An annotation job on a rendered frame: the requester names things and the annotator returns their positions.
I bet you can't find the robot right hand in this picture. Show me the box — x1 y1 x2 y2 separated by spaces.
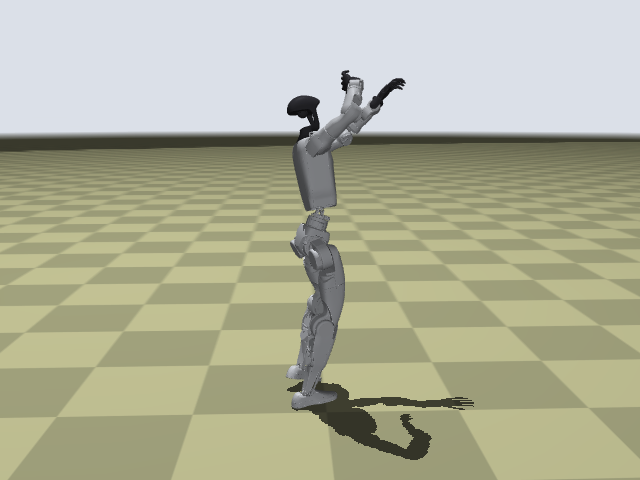
341 70 360 94

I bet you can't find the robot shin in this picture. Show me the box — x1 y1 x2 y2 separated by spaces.
302 320 338 396
296 294 315 370

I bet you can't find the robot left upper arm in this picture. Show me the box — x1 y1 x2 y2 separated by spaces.
330 128 353 152

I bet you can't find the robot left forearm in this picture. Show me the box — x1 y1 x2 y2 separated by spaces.
347 99 380 134

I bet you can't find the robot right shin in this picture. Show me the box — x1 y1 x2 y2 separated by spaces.
302 320 338 396

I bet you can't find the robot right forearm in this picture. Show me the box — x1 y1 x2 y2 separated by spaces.
341 79 364 114

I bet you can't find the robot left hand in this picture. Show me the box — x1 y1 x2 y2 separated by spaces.
370 78 406 109

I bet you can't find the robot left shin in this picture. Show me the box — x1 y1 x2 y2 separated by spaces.
296 294 315 370

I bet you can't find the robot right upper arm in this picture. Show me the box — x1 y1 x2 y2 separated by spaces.
306 101 363 157

